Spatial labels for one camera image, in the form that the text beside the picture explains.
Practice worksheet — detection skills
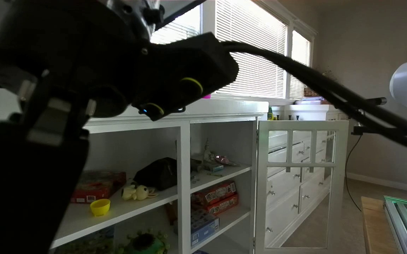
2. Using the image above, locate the white glass cupboard door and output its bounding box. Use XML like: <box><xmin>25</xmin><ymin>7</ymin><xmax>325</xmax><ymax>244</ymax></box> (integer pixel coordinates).
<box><xmin>254</xmin><ymin>119</ymin><xmax>350</xmax><ymax>254</ymax></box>

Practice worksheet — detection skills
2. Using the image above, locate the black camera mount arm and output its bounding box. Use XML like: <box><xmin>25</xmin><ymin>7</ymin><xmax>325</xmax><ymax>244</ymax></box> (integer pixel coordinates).
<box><xmin>350</xmin><ymin>123</ymin><xmax>391</xmax><ymax>139</ymax></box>

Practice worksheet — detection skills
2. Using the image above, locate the blue game box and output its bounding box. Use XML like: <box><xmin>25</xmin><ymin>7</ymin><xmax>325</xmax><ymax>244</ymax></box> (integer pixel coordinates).
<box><xmin>191</xmin><ymin>216</ymin><xmax>222</xmax><ymax>247</ymax></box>

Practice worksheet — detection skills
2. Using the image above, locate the white built-in cupboard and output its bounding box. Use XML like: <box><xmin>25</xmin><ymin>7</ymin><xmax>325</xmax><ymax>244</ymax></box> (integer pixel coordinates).
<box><xmin>0</xmin><ymin>86</ymin><xmax>271</xmax><ymax>254</ymax></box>

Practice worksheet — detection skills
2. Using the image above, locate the brown red game box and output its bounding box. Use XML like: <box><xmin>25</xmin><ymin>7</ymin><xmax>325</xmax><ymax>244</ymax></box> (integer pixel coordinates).
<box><xmin>69</xmin><ymin>170</ymin><xmax>128</xmax><ymax>205</ymax></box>

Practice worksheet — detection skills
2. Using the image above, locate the tan figurine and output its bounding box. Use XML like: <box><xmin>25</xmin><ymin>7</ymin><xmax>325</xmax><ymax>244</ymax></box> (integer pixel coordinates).
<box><xmin>202</xmin><ymin>140</ymin><xmax>215</xmax><ymax>167</ymax></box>

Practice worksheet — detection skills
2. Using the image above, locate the white drawer cabinet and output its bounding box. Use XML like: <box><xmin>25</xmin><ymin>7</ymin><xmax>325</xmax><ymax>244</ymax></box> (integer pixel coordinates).
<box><xmin>264</xmin><ymin>129</ymin><xmax>336</xmax><ymax>249</ymax></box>

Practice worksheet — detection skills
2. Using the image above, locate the black stereo camera bar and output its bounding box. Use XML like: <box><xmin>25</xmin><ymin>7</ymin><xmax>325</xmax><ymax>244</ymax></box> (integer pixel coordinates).
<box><xmin>353</xmin><ymin>96</ymin><xmax>387</xmax><ymax>108</ymax></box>

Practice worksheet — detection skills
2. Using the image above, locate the cream plush toy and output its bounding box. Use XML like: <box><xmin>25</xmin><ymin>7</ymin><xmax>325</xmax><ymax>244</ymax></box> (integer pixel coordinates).
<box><xmin>120</xmin><ymin>184</ymin><xmax>157</xmax><ymax>204</ymax></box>

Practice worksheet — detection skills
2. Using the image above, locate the small yellow cup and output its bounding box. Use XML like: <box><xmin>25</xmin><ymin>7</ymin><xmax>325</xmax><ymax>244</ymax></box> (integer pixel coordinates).
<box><xmin>89</xmin><ymin>198</ymin><xmax>113</xmax><ymax>218</ymax></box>

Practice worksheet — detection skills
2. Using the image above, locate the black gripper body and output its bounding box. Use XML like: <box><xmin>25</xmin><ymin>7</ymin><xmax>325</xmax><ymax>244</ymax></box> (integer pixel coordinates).
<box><xmin>0</xmin><ymin>0</ymin><xmax>144</xmax><ymax>254</ymax></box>

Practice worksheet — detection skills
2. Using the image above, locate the green leafy toy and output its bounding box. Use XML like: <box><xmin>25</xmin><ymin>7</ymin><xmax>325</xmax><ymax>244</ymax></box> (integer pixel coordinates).
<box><xmin>116</xmin><ymin>229</ymin><xmax>169</xmax><ymax>254</ymax></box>

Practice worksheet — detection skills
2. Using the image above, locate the wooden table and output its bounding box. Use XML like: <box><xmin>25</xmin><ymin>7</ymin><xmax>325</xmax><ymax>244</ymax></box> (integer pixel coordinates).
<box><xmin>360</xmin><ymin>196</ymin><xmax>403</xmax><ymax>254</ymax></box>

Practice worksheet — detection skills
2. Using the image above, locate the thin black camera cable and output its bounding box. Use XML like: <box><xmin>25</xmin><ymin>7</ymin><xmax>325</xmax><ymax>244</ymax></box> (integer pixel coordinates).
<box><xmin>343</xmin><ymin>136</ymin><xmax>363</xmax><ymax>213</ymax></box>

